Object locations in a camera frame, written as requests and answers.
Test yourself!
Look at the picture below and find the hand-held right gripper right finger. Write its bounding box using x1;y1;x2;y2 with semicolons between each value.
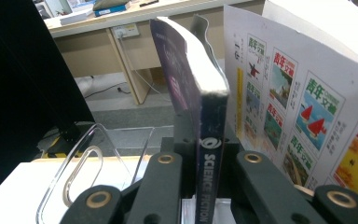
223;124;321;224

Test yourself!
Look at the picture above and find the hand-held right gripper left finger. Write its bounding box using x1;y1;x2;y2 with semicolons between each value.
127;110;200;224

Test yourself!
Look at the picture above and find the clear acrylic book rack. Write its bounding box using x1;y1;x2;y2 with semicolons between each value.
35;122;157;224

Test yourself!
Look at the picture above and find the white book with picture grid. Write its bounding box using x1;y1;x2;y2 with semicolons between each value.
223;0;358;200

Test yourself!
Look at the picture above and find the purple magazine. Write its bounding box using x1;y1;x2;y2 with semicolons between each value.
148;13;231;224

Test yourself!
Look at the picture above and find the black stand base hazard tape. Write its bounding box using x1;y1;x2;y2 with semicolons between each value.
38;120;97;160

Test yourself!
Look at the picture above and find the white table sheet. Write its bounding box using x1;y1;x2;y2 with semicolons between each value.
0;155;231;224

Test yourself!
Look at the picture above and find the beige desk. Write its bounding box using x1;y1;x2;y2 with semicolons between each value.
45;0;269;105

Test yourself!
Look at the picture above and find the black curtain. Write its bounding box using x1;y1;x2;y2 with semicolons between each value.
0;0;96;204

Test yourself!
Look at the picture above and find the blue book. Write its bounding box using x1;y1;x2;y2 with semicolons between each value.
93;2;132;18

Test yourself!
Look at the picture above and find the white paper stack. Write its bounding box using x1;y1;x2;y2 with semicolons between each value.
59;8;94;26

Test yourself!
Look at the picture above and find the black cable with plug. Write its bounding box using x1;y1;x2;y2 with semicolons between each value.
83;82;131;101

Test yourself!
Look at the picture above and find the thin white cable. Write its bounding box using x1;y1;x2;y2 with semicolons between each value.
119;35;169;97

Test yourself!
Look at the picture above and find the white wall socket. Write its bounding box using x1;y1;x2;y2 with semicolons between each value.
111;22;140;40

